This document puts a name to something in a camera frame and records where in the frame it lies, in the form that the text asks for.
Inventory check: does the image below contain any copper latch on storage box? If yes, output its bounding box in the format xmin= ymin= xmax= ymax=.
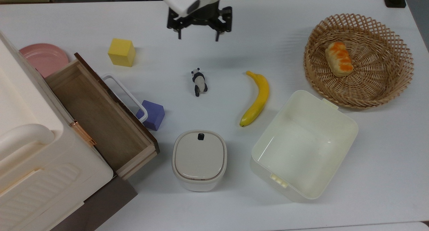
xmin=69 ymin=120 xmax=97 ymax=147

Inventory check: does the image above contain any yellow toy banana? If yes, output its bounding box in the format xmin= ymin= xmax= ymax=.
xmin=239 ymin=70 xmax=270 ymax=127

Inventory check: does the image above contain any woven wicker basket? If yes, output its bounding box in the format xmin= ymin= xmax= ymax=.
xmin=304 ymin=13 xmax=414 ymax=110

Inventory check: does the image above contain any purple cube block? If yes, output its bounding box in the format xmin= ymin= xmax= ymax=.
xmin=136 ymin=100 xmax=166 ymax=131

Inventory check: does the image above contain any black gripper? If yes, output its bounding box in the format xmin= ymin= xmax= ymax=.
xmin=167 ymin=0 xmax=233 ymax=42

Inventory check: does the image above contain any pink plastic plate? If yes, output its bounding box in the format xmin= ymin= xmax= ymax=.
xmin=19 ymin=43 xmax=70 ymax=78

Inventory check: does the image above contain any dark wood drawer cabinet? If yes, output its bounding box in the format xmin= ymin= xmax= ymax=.
xmin=50 ymin=175 xmax=138 ymax=231

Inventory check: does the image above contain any cream plastic storage box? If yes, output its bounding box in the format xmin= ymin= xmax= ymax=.
xmin=0 ymin=31 xmax=114 ymax=231

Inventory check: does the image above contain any beige lidded trash can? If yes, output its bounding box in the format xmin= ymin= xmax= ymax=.
xmin=172 ymin=130 xmax=228 ymax=192

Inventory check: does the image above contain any toy bread with orange stripes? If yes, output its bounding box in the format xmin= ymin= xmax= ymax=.
xmin=325 ymin=41 xmax=354 ymax=77

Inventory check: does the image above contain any cream open plastic bin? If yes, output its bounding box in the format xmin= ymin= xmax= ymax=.
xmin=250 ymin=90 xmax=359 ymax=203

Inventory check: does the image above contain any yellow cube block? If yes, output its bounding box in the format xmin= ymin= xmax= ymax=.
xmin=108 ymin=38 xmax=136 ymax=67

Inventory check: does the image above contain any wooden drawer with white handle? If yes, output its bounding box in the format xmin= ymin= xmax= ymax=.
xmin=45 ymin=52 xmax=160 ymax=181

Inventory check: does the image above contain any small panda figurine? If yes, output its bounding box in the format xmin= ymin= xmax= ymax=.
xmin=191 ymin=68 xmax=208 ymax=97

